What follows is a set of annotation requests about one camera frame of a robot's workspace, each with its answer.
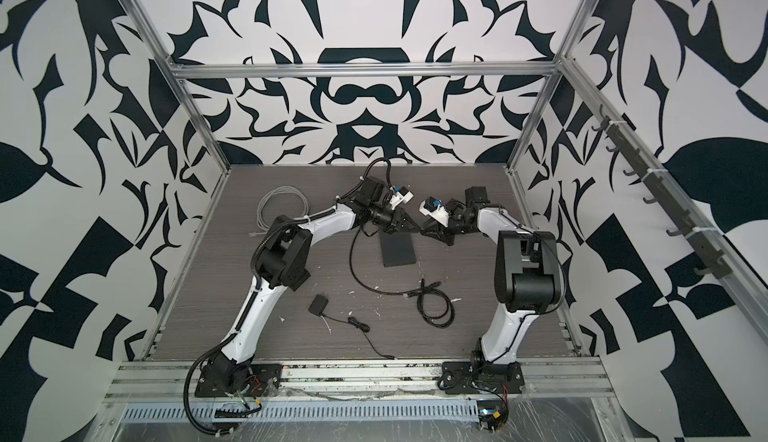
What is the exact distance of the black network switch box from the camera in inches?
37.2

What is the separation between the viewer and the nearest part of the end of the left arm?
2.91ft

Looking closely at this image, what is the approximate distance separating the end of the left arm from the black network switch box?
2 cm
